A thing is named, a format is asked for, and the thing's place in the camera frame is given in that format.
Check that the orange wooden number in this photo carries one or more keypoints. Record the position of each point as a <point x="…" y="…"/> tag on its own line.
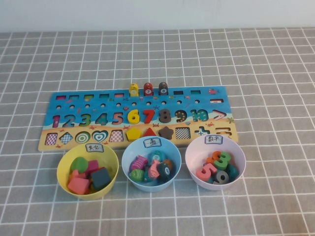
<point x="210" y="159"/>

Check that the paper label on blue bowl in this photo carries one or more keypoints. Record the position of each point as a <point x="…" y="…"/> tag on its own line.
<point x="152" y="142"/>

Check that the magenta wooden block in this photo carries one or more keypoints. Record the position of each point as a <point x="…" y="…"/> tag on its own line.
<point x="93" y="166"/>

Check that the dark teal wooden square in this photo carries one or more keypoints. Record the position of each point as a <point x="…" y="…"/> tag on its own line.
<point x="101" y="178"/>

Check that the yellow plastic bowl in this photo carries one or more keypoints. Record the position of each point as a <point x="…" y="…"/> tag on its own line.
<point x="111" y="157"/>

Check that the blue plastic bowl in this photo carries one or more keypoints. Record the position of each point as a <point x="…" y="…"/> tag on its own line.
<point x="175" y="152"/>

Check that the brown fish peg eight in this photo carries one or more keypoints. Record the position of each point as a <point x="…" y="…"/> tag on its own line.
<point x="163" y="90"/>

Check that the teal wooden number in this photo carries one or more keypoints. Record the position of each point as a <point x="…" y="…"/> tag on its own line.
<point x="233" y="172"/>

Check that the dark blue fish peg nine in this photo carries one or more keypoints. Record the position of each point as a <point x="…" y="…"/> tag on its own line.
<point x="164" y="169"/>

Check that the pink wooden block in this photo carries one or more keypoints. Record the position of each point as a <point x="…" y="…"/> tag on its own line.
<point x="78" y="185"/>

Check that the teal wooden fish two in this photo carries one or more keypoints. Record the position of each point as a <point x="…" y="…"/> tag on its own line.
<point x="156" y="156"/>

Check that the pink wooden number five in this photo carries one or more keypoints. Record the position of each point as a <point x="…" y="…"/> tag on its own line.
<point x="205" y="174"/>

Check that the red wooden number seven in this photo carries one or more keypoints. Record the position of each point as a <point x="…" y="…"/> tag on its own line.
<point x="149" y="117"/>

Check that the grey wooden number nine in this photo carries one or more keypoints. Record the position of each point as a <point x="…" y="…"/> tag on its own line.
<point x="225" y="177"/>

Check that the blue wooden number puzzle board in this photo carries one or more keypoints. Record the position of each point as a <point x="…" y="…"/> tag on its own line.
<point x="172" y="105"/>

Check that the magenta striped wooden fish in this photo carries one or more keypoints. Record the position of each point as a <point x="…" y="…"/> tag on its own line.
<point x="138" y="162"/>

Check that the red fish peg seven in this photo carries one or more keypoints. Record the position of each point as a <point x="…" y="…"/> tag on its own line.
<point x="148" y="90"/>

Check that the paper label on yellow bowl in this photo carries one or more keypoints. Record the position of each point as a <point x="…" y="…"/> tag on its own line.
<point x="94" y="148"/>

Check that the yellow wooden pentagon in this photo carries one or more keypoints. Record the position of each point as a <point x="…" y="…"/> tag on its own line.
<point x="134" y="134"/>

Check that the pink wooden fish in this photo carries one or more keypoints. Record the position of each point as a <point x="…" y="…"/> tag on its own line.
<point x="153" y="169"/>

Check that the red wooden triangle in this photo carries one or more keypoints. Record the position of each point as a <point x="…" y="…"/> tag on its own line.
<point x="150" y="133"/>

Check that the pink plastic bowl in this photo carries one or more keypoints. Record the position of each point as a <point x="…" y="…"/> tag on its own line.
<point x="194" y="157"/>

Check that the green wooden number three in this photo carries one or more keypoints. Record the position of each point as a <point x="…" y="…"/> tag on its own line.
<point x="225" y="163"/>

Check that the green wooden circle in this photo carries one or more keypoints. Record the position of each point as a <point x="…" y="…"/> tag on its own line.
<point x="79" y="163"/>

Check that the yellow fish peg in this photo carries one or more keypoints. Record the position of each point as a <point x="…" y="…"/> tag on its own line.
<point x="134" y="91"/>

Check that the brown wooden star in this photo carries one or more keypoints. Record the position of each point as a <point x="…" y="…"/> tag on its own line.
<point x="166" y="132"/>

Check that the green wooden fish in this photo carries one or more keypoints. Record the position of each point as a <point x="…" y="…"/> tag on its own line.
<point x="136" y="175"/>

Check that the orange wooden fish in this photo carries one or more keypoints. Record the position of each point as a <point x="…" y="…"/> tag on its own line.
<point x="167" y="162"/>

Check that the paper label on pink bowl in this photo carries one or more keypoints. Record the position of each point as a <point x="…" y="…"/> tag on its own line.
<point x="213" y="139"/>

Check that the brown wooden number eight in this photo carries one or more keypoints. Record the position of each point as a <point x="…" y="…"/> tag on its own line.
<point x="165" y="119"/>

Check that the yellow wooden number six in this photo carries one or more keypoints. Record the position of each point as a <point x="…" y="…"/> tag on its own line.
<point x="131" y="117"/>

